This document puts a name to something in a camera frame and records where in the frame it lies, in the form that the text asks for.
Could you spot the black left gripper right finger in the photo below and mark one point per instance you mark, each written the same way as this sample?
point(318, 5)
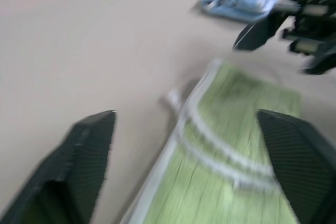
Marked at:
point(302, 161)

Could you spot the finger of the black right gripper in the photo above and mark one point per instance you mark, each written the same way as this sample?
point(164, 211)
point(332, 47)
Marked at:
point(320, 62)
point(254, 36)

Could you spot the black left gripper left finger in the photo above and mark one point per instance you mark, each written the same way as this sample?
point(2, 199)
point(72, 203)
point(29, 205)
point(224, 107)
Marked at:
point(73, 161)

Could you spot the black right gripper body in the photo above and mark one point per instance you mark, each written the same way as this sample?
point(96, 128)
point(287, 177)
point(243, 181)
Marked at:
point(309, 22)

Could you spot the green striped cloth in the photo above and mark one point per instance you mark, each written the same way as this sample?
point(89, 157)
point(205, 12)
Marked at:
point(199, 203)

